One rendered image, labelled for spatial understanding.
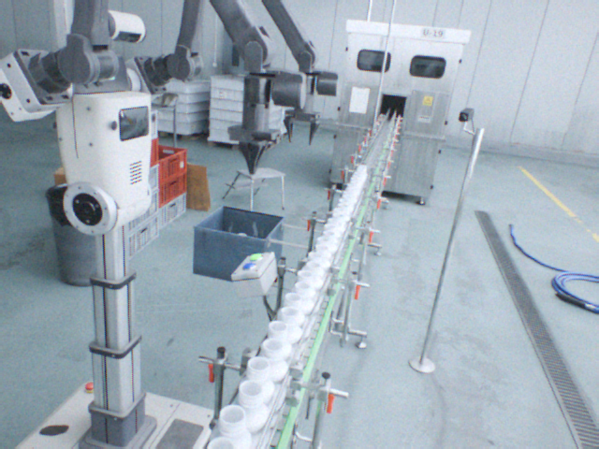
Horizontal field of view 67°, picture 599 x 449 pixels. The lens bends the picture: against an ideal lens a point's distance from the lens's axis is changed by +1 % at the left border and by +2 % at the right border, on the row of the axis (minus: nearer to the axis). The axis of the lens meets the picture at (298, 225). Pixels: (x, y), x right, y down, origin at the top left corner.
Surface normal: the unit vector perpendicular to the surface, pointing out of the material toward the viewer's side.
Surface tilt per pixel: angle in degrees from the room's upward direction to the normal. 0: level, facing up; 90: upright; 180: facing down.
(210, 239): 90
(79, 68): 94
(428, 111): 90
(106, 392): 90
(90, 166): 101
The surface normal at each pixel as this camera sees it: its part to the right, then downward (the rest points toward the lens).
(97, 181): -0.25, 0.49
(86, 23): -0.09, 0.23
